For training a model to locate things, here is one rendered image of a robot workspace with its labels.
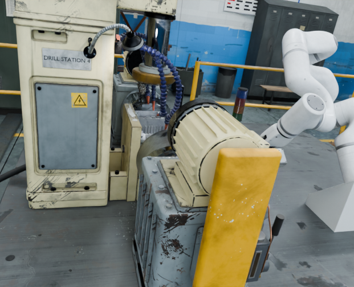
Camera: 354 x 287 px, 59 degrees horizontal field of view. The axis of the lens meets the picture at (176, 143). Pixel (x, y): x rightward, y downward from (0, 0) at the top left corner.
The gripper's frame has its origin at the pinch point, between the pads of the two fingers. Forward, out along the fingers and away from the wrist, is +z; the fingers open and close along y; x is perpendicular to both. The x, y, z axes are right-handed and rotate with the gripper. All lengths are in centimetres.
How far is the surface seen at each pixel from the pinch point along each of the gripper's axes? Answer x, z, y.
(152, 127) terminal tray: -16.7, 15.6, 41.4
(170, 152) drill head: 6.8, -8.1, 41.9
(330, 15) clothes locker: -426, 235, -394
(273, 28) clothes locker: -403, 265, -276
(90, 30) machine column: -29, -23, 68
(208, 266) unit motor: 45, -28, 42
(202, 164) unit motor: 26, -41, 45
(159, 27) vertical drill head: -42, -16, 43
